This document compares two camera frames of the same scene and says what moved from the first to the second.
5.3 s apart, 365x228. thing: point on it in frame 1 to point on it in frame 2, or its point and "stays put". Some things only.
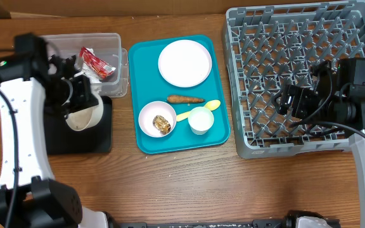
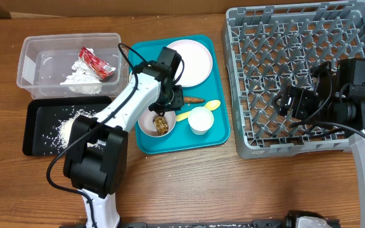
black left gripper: (87, 99) to (177, 104)
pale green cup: (200, 120) stays put
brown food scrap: (161, 124) stays put
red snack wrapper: (103, 69) stays put
